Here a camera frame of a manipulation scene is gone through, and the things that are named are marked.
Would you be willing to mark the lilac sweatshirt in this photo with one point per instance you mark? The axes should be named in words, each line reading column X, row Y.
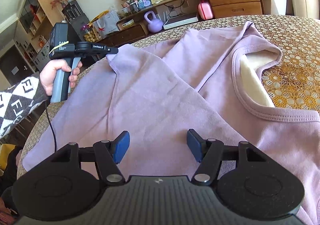
column 208, row 80

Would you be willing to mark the jar of yellow snacks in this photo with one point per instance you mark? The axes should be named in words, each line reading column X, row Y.
column 89, row 33

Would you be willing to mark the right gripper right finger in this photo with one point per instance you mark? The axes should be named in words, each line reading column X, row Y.
column 209, row 154

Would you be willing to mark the person's left hand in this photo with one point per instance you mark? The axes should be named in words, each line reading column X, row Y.
column 48, row 74

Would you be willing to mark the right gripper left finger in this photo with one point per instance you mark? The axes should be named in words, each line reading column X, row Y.
column 108, row 154

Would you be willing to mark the dark entrance door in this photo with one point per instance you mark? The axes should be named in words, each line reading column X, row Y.
column 14, row 67

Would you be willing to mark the black cabinet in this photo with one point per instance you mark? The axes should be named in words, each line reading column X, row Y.
column 76, row 17

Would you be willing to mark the long wooden TV cabinet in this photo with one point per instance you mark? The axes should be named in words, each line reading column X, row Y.
column 134, row 27

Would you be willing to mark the white flat box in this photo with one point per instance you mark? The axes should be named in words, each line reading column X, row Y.
column 180, row 21

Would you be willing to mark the patterned grey sleeve forearm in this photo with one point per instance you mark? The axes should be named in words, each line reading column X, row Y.
column 18, row 101

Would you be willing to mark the pink small case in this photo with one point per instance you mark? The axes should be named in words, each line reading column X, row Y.
column 205, row 10

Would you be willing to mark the white gift bag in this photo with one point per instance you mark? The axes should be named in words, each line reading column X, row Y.
column 106, row 23

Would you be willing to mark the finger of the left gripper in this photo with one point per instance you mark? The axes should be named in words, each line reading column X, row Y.
column 112, row 50

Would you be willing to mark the purple kettlebell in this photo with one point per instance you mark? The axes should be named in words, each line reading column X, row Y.
column 153, row 23

